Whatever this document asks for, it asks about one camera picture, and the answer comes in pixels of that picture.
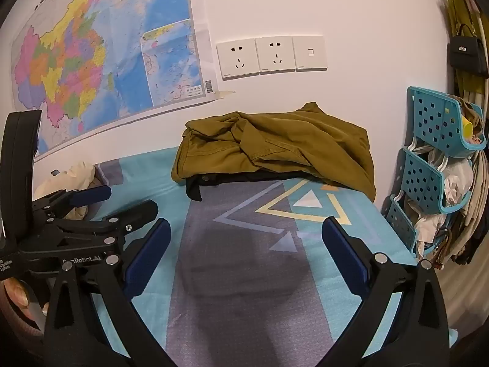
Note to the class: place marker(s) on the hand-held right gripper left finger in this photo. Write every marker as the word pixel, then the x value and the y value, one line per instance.
pixel 149 250

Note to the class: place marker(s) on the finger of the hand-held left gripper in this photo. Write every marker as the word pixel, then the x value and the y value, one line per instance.
pixel 141 214
pixel 93 194

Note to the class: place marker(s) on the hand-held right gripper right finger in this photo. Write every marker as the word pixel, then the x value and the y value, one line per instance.
pixel 344 252

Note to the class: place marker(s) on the olive green garment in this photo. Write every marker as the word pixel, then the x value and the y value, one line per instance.
pixel 286 141

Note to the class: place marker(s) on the cream cloth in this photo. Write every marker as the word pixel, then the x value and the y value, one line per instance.
pixel 76 176

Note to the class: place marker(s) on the black garment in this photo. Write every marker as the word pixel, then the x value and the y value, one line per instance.
pixel 195 189

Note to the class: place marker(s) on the teal plastic basket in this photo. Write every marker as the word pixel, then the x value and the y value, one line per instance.
pixel 435 118
pixel 420 179
pixel 401 225

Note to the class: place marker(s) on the teal patterned bed sheet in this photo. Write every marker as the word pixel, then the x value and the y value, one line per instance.
pixel 237 256

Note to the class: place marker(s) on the beige cloth bag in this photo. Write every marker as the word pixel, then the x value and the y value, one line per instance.
pixel 472 229

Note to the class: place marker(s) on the white plastic bag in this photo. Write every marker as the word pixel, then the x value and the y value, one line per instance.
pixel 456 181

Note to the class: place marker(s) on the clear tape strip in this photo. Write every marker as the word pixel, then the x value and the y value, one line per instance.
pixel 223 94

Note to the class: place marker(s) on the black handbag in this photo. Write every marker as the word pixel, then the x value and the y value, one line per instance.
pixel 466 51

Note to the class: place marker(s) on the yellow-green hanging garment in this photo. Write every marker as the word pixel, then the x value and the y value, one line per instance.
pixel 458 11

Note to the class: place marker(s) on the colourful wall map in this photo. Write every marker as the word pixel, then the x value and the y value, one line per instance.
pixel 114 46

